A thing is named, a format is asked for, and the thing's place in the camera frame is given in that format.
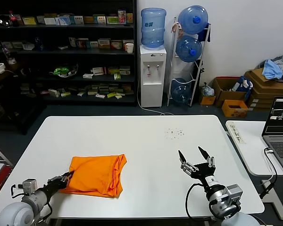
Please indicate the white water dispenser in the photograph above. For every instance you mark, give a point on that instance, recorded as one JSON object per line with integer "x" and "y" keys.
{"x": 152, "y": 94}

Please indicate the green yellow medicine box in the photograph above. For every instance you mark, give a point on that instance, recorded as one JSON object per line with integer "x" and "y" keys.
{"x": 113, "y": 70}

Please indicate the small yellow cardboard box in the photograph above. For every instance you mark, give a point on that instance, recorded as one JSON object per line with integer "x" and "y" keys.
{"x": 206, "y": 101}

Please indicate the pale small medicine box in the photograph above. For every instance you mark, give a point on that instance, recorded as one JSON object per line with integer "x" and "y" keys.
{"x": 40, "y": 19}

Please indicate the yellow white medicine box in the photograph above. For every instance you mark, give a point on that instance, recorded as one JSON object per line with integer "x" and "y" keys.
{"x": 104, "y": 44}

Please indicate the dark glass bowl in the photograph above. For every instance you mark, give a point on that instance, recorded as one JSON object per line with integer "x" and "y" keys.
{"x": 4, "y": 21}

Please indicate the red and white cart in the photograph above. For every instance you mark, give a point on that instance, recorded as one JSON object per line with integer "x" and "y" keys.
{"x": 0, "y": 176}

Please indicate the narrow white blue box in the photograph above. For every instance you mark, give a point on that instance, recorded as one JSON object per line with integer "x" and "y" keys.
{"x": 72, "y": 42}

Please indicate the small upright green box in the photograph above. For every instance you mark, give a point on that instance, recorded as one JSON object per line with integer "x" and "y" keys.
{"x": 117, "y": 76}

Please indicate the tall pink box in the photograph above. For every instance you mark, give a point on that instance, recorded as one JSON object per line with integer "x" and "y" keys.
{"x": 122, "y": 16}

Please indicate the blue bottle with teal label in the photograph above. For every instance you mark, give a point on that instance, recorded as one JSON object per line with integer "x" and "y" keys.
{"x": 153, "y": 28}

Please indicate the grey plastic bag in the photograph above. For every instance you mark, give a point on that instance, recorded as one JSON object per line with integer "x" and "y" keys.
{"x": 208, "y": 91}

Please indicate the white and blue box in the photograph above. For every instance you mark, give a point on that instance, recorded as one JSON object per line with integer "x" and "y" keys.
{"x": 63, "y": 21}

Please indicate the white red medicine box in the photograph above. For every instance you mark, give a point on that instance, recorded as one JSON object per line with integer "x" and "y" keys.
{"x": 99, "y": 71}

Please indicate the red orange medicine box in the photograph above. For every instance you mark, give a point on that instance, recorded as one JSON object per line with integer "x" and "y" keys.
{"x": 82, "y": 44}

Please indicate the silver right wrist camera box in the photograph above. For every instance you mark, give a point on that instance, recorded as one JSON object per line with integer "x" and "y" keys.
{"x": 234, "y": 194}

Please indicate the white side table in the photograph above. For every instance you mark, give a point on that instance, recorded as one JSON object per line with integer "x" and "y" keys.
{"x": 250, "y": 153}

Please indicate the yellow green flat box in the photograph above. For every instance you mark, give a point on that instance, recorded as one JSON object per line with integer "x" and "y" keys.
{"x": 66, "y": 94}
{"x": 111, "y": 95}

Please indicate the cola bottle red label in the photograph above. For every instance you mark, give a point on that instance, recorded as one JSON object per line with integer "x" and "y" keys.
{"x": 12, "y": 19}

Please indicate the white green tilted box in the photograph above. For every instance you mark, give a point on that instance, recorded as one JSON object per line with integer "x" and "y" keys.
{"x": 54, "y": 93}

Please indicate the small bottle on white base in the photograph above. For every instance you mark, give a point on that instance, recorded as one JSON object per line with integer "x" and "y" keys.
{"x": 11, "y": 62}

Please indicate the blue and white bag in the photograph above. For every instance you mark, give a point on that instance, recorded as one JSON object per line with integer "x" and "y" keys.
{"x": 241, "y": 85}

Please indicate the stacked brown cardboard boxes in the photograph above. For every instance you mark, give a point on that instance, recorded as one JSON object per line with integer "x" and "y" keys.
{"x": 262, "y": 99}

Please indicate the blue plastic bottle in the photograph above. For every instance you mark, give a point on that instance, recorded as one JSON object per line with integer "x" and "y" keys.
{"x": 39, "y": 45}

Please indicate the orange green medicine box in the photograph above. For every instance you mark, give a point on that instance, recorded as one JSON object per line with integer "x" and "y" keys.
{"x": 116, "y": 44}

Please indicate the beige hanging cloth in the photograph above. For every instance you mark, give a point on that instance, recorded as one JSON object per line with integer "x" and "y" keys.
{"x": 175, "y": 27}

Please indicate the green bowl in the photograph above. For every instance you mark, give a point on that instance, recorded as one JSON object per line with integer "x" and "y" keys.
{"x": 61, "y": 70}

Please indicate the black shelving unit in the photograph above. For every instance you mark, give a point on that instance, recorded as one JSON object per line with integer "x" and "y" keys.
{"x": 85, "y": 26}

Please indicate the light blue cloth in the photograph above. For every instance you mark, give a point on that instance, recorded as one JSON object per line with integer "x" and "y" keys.
{"x": 270, "y": 69}

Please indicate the small white green box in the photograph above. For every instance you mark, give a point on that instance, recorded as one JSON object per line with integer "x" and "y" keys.
{"x": 94, "y": 45}

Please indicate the small orange cardboard box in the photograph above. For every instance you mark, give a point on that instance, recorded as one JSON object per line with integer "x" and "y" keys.
{"x": 234, "y": 113}

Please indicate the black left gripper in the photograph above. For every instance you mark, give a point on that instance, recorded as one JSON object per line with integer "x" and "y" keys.
{"x": 54, "y": 187}

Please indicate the open brown cardboard box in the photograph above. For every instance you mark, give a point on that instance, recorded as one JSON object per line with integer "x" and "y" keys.
{"x": 227, "y": 94}

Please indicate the large flat cardboard box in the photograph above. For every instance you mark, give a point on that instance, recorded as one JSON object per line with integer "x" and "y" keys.
{"x": 255, "y": 78}

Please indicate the white orange medicine box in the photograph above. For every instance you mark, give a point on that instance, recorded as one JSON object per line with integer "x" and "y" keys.
{"x": 124, "y": 42}

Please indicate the orange yellow box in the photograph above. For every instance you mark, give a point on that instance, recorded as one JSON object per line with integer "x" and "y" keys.
{"x": 130, "y": 18}

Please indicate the orange t-shirt with white print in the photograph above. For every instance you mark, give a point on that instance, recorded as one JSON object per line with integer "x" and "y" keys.
{"x": 94, "y": 176}

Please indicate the flat yellow medicine box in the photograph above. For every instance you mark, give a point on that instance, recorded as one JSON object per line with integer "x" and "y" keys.
{"x": 88, "y": 19}

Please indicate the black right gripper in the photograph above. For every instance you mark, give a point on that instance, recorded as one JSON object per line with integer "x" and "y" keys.
{"x": 206, "y": 173}

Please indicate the white paper cup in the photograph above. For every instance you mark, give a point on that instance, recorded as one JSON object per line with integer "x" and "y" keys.
{"x": 130, "y": 48}

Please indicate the blue water jug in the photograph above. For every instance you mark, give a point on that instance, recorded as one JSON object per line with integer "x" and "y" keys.
{"x": 180, "y": 93}
{"x": 189, "y": 22}
{"x": 185, "y": 48}

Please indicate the grey laptop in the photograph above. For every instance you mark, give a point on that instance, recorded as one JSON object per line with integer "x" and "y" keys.
{"x": 281, "y": 146}

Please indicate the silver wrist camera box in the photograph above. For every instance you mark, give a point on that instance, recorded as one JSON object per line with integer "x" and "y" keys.
{"x": 29, "y": 187}
{"x": 234, "y": 194}

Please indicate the plain white medicine box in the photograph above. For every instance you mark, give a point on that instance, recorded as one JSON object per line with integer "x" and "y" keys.
{"x": 50, "y": 21}

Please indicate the small dark crumb specks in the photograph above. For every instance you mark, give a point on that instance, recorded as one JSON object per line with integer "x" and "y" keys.
{"x": 174, "y": 134}

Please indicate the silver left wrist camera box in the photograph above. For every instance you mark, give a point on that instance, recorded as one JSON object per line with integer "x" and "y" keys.
{"x": 29, "y": 187}

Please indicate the white red flat box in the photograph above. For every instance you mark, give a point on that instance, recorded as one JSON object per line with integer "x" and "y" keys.
{"x": 100, "y": 96}

